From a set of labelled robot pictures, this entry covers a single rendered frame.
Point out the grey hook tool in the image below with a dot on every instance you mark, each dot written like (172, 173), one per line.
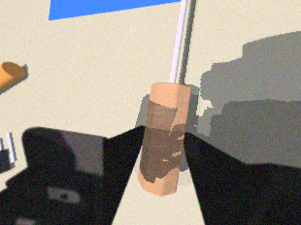
(165, 127)

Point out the blue flat strip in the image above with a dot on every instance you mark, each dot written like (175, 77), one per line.
(69, 8)

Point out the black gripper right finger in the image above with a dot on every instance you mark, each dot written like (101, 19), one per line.
(230, 191)

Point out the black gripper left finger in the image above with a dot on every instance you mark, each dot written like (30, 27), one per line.
(110, 161)

